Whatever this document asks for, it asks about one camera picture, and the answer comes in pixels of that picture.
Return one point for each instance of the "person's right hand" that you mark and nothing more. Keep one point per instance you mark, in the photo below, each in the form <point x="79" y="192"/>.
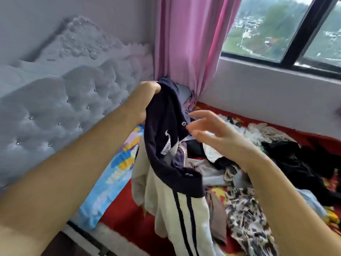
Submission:
<point x="226" y="138"/>

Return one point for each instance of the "person's left hand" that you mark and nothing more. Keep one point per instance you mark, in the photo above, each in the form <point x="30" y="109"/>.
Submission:
<point x="138" y="103"/>

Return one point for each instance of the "person's right thumb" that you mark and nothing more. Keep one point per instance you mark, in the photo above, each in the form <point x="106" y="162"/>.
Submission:
<point x="203" y="114"/>

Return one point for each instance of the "person's left fingers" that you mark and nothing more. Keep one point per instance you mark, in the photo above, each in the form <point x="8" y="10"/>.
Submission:
<point x="155" y="87"/>

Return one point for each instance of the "navy and white striped jacket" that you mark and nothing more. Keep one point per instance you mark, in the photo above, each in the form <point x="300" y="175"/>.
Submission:
<point x="165" y="117"/>

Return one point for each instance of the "person's left forearm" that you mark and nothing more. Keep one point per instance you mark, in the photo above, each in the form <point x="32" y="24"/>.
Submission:
<point x="66" y="170"/>

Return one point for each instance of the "person's right forearm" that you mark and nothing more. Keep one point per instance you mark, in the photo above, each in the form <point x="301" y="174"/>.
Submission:
<point x="293" y="210"/>

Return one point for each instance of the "grey blue pillow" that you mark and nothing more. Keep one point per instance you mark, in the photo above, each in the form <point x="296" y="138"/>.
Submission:
<point x="183" y="94"/>

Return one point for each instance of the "white garment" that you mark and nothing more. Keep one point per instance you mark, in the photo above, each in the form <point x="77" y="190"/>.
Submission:
<point x="210" y="153"/>

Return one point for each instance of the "pink curtain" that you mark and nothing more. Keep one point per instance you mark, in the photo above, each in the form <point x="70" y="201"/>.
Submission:
<point x="186" y="50"/>

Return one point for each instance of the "grey garment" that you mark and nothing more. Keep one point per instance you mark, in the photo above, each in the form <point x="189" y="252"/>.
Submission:
<point x="210" y="173"/>

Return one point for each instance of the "beige patterned garment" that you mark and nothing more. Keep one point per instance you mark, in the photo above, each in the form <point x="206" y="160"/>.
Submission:
<point x="266" y="131"/>

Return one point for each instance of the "grey tufted headboard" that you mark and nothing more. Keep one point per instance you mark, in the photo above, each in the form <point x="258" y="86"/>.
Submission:
<point x="66" y="98"/>

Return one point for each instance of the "brown garment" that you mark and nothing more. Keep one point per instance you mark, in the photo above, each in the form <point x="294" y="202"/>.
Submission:
<point x="217" y="215"/>

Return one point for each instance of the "blue cartoon print pillow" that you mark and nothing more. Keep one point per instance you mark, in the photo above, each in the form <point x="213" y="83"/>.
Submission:
<point x="112" y="181"/>

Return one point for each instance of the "black garment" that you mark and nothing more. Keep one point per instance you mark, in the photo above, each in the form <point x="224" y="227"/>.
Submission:
<point x="298" y="162"/>

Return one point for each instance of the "leopard print garment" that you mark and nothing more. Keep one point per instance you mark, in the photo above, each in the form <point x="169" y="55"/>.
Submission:
<point x="245" y="215"/>

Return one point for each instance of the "black framed window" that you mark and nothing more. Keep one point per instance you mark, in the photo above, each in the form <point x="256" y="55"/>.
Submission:
<point x="301" y="31"/>

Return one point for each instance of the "red floral bed sheet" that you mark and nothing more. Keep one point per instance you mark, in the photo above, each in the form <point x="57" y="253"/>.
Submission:
<point x="122" y="218"/>

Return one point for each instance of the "light blue garment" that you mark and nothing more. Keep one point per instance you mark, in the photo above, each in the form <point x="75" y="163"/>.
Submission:
<point x="311" y="202"/>

